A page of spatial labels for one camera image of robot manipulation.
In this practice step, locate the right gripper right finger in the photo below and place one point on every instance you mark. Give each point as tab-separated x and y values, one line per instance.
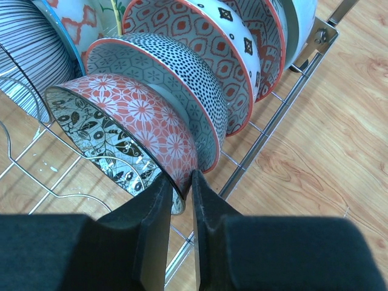
238	252

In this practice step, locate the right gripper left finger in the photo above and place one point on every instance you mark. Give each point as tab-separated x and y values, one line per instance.
125	249

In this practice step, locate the red geometric pattern bowl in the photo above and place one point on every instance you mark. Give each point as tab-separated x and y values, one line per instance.
267	23

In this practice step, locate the black dotted hexagon bowl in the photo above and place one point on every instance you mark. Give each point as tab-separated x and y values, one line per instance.
172	66

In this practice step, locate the black floral red bowl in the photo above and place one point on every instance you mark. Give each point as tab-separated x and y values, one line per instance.
128	130

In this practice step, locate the yellow rim leaf bowl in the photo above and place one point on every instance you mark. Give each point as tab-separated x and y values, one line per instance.
111	13

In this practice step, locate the plain white bowl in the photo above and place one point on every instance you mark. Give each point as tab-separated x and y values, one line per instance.
300	17

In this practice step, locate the striped line pattern bowl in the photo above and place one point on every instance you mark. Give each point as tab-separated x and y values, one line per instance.
33	57

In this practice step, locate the blue triangle pattern bowl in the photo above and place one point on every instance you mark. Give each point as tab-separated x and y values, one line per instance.
77	22

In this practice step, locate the silver wire dish rack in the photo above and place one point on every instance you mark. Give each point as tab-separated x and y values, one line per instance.
40	172

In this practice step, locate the red ikat pattern bowl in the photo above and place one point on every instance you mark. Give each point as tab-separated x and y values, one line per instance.
216	33

